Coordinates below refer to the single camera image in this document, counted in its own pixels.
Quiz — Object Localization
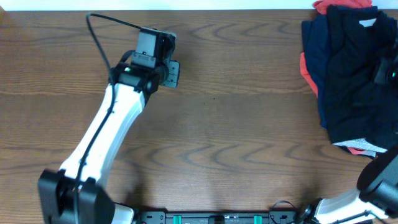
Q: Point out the black shorts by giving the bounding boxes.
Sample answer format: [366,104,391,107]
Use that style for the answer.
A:
[323,6,397,150]

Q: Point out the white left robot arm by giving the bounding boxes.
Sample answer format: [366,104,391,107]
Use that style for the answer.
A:
[38,27,180,224]

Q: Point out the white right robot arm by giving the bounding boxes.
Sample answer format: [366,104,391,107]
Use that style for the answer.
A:
[306,37,397,223]

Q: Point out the navy blue shorts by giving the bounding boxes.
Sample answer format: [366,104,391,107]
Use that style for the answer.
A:
[302,15,331,129]

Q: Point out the orange red garment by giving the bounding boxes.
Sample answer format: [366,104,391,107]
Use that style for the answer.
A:
[299,0,373,156]

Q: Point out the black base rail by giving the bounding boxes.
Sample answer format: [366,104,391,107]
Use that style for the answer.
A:
[132,211,304,224]

